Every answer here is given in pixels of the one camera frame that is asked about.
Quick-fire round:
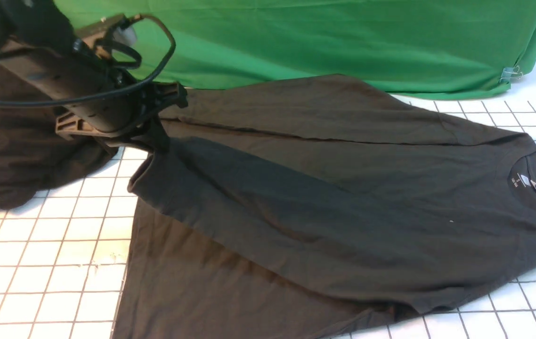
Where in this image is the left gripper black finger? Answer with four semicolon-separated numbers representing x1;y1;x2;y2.
143;118;171;153

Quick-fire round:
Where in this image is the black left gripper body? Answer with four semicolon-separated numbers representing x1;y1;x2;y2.
0;49;188;142

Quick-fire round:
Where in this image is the gray long-sleeve top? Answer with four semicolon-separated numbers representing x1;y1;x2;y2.
114;75;536;339

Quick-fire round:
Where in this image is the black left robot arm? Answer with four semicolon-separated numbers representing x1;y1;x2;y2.
0;0;188;153

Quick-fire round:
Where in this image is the black crumpled garment pile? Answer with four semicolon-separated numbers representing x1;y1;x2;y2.
0;61;120;212

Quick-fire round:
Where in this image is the green backdrop cloth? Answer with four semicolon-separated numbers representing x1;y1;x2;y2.
56;0;536;99

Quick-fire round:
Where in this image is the silver binder clip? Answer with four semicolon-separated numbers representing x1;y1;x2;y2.
499;65;524;83

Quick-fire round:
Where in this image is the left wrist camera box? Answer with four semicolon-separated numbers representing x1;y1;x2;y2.
75;14;138;48

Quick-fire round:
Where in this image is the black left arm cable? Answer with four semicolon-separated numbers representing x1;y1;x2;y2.
0;14;177;108

